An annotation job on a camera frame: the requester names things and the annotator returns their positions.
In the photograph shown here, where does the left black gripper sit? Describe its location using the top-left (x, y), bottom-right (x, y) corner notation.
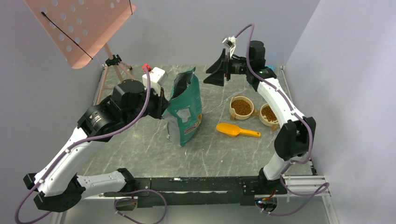
top-left (123, 84), bottom-right (170, 126)

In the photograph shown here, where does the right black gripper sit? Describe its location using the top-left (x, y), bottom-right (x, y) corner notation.
top-left (203, 49), bottom-right (252, 87)

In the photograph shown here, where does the green dog food bag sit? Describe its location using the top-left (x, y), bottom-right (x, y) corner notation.
top-left (163, 67), bottom-right (203, 147)

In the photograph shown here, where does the orange plastic scoop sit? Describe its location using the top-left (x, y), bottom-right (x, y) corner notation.
top-left (216, 123), bottom-right (261, 137)

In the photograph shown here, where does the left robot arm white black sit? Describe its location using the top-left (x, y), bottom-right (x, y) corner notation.
top-left (23, 79), bottom-right (169, 212)

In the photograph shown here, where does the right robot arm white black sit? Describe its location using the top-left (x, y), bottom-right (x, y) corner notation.
top-left (204, 41), bottom-right (316, 194)

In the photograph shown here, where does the cream pet bowl left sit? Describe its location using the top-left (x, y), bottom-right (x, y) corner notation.
top-left (229, 95), bottom-right (259, 120)

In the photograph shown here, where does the cream pet bowl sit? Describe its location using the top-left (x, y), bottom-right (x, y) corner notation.
top-left (229, 95), bottom-right (259, 120)
top-left (259, 103), bottom-right (280, 132)

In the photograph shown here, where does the cream pet bowl right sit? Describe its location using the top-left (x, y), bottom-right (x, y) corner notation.
top-left (259, 103), bottom-right (280, 132)

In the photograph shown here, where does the blue perforated tray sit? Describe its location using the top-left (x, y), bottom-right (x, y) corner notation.
top-left (267, 65), bottom-right (276, 72)

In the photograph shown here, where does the pink perforated music stand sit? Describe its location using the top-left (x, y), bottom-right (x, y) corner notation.
top-left (23, 0), bottom-right (137, 106)

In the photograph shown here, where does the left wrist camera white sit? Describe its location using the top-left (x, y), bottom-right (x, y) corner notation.
top-left (142, 64), bottom-right (168, 96)

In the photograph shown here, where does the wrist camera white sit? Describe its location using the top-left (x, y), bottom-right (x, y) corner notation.
top-left (222, 36), bottom-right (237, 58)
top-left (142, 64), bottom-right (168, 96)

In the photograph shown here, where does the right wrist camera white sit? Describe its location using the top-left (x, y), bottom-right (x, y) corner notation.
top-left (222, 36), bottom-right (237, 58)

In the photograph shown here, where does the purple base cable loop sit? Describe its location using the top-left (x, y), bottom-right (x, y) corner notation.
top-left (113, 189), bottom-right (168, 224)

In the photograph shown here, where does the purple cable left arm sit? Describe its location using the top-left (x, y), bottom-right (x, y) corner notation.
top-left (14, 66), bottom-right (152, 224)

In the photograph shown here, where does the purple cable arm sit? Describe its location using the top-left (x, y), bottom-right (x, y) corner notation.
top-left (233, 23), bottom-right (331, 197)
top-left (14, 66), bottom-right (152, 224)

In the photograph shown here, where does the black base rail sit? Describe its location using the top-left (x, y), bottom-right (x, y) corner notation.
top-left (104, 176), bottom-right (287, 208)

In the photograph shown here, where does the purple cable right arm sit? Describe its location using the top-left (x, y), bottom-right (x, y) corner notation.
top-left (233, 23), bottom-right (331, 197)

